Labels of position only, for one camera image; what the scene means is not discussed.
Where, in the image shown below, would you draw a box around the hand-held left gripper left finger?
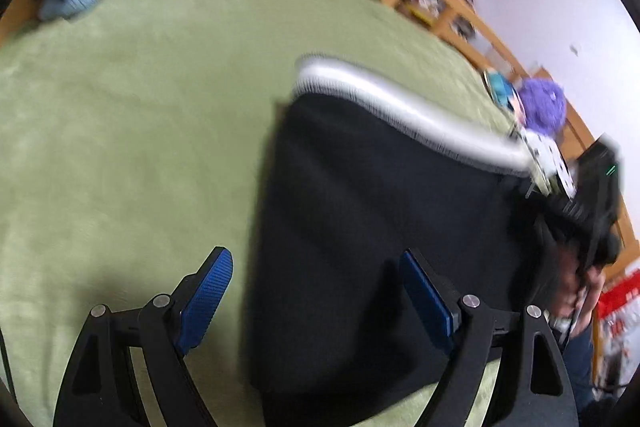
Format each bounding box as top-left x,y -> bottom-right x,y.
52,246 -> 235,427

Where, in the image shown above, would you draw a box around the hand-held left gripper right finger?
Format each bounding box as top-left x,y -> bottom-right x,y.
399,248 -> 580,427

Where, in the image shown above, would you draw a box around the black pants with white drawstring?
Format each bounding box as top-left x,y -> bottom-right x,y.
247,53 -> 566,427

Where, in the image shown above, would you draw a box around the person's right hand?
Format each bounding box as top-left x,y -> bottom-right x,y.
554,252 -> 607,324

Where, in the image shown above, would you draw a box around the white floral pillow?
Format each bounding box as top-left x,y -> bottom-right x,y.
510,127 -> 578,198

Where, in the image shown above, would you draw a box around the red printed bag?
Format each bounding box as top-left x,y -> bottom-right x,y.
597,264 -> 640,324

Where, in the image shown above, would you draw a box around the purple plush toy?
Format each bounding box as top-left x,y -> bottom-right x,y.
517,78 -> 567,138

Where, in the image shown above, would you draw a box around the teal toy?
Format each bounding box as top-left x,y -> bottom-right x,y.
482,69 -> 528,118

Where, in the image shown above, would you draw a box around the person's blue jeans leg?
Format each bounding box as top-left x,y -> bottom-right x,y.
562,307 -> 601,413

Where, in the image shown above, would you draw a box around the green plush blanket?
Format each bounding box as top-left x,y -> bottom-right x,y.
0,0 -> 521,427

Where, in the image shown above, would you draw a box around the pile of boards and papers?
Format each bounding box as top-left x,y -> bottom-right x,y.
405,0 -> 476,38

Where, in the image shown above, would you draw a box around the black cable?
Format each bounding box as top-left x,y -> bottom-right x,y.
0,327 -> 16,404

